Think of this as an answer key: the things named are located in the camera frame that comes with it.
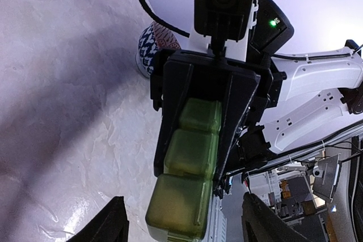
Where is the red patterned oval tin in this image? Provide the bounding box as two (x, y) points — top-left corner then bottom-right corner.
(136, 21), (181, 78)

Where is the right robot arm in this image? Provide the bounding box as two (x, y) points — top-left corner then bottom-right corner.
(150, 0), (362, 187)

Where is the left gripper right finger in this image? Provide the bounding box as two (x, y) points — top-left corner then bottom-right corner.
(239, 192), (358, 242)

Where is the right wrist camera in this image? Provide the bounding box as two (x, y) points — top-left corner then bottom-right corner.
(186, 0), (259, 62)

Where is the green weekly pill organizer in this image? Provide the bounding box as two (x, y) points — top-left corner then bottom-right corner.
(145, 98), (222, 241)

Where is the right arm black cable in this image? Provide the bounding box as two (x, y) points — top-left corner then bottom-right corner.
(137, 0), (191, 39)

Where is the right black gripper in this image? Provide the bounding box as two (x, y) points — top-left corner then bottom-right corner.
(150, 48), (284, 197)

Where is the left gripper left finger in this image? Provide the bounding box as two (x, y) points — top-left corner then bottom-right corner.
(67, 196), (129, 242)

